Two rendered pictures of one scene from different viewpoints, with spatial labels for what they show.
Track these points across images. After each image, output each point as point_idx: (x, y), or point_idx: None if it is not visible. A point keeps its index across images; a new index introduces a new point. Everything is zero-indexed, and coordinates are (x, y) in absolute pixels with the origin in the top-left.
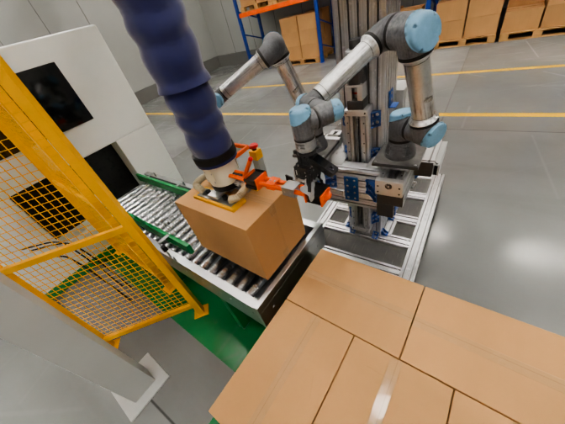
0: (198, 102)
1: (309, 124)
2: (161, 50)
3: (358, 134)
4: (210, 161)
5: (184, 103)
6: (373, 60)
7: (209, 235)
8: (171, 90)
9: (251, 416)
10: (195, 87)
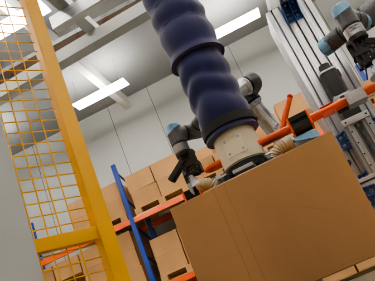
0: (222, 57)
1: (354, 10)
2: (194, 14)
3: (369, 142)
4: (239, 111)
5: (210, 54)
6: (346, 80)
7: (246, 237)
8: (201, 40)
9: None
10: (217, 49)
